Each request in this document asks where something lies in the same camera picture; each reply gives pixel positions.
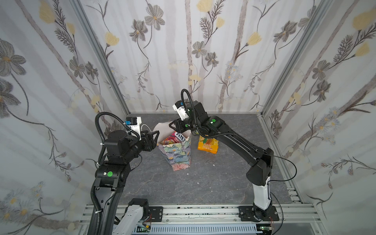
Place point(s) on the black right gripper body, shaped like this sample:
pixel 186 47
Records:
pixel 178 126

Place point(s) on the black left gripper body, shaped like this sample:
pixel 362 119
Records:
pixel 147 144

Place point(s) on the Fox's fruits candy bag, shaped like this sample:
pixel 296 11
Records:
pixel 174 138

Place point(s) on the floral paper gift bag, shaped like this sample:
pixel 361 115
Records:
pixel 177 155

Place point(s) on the yellow mango snack bag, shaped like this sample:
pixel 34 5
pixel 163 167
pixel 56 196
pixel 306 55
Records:
pixel 208 145

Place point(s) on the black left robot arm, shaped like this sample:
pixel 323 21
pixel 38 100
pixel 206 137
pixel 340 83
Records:
pixel 118 150

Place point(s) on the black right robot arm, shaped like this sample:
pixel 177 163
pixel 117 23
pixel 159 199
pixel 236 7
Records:
pixel 260 161

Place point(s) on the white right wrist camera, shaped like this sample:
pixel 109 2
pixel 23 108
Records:
pixel 180 109

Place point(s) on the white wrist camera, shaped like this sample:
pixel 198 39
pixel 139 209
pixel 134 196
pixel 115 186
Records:
pixel 180 109
pixel 135 124

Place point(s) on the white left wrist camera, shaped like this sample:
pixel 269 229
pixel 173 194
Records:
pixel 135 124

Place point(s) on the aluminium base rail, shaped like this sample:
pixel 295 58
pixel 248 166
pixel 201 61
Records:
pixel 296 218

